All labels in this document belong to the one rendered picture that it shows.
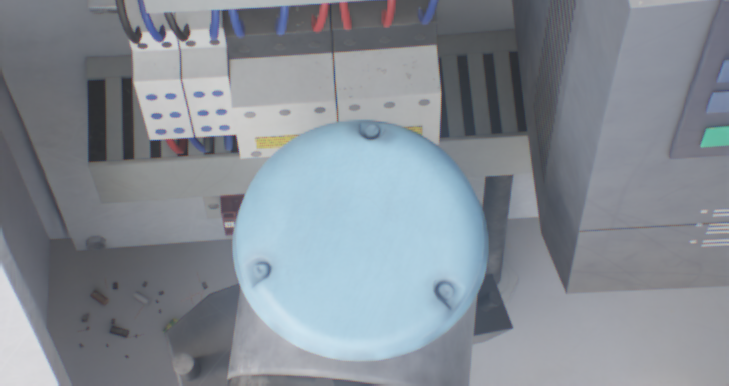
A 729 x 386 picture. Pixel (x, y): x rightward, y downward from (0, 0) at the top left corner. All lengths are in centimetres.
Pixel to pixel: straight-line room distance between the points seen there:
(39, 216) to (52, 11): 24
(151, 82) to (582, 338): 38
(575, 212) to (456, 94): 18
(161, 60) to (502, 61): 18
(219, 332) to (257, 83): 12
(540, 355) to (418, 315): 43
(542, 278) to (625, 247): 36
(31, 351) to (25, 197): 30
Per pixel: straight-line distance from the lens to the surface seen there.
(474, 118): 82
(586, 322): 103
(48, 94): 88
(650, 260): 69
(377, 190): 61
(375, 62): 73
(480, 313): 87
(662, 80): 57
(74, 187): 97
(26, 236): 100
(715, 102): 58
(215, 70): 73
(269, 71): 73
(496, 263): 99
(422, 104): 73
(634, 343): 103
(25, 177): 100
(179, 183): 84
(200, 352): 77
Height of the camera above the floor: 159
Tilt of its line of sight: 63 degrees down
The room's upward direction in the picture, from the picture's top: 3 degrees counter-clockwise
